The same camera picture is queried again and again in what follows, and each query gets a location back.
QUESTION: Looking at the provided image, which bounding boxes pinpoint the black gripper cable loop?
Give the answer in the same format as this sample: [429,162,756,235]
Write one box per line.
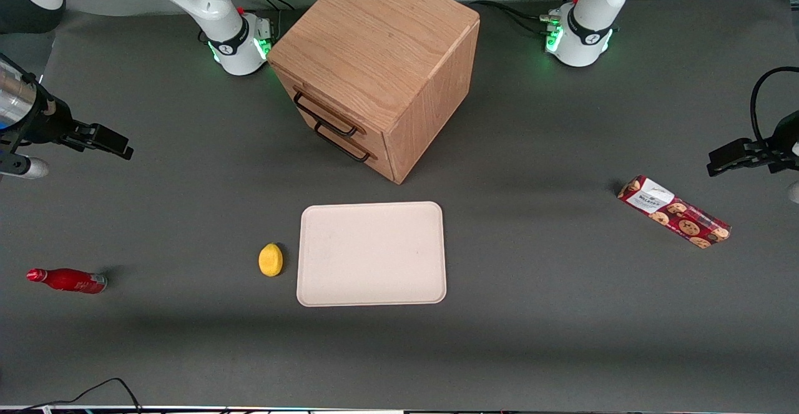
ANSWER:
[750,66,799,147]

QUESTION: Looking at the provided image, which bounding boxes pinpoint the black cable at table edge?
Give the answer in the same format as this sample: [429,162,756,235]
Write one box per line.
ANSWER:
[24,377,143,412]

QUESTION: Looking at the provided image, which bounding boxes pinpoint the wooden drawer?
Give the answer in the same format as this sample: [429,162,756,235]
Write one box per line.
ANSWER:
[289,96,394,180]
[273,67,385,140]

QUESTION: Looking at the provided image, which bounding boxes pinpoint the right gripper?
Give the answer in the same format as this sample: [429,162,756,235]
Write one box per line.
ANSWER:
[19,80,134,160]

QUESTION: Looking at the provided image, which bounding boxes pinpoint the red cookie box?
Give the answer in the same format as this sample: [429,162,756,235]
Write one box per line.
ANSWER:
[617,175,732,250]

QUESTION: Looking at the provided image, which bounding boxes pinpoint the wooden drawer cabinet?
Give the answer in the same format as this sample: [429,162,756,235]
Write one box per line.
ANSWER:
[267,0,481,185]

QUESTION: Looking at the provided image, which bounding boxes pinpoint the yellow lemon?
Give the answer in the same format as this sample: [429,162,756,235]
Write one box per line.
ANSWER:
[258,242,284,278]

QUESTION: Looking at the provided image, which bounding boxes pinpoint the beige plastic tray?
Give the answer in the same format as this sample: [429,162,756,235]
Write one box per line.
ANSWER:
[296,201,448,308]

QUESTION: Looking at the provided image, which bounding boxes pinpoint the black metal drawer handle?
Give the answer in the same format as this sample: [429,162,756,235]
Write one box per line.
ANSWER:
[293,91,365,138]
[313,121,371,164]

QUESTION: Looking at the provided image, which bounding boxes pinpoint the red bottle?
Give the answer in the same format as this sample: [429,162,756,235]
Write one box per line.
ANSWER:
[26,268,108,295]

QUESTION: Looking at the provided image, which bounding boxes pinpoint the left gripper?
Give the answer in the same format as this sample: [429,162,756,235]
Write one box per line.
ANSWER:
[707,111,799,177]

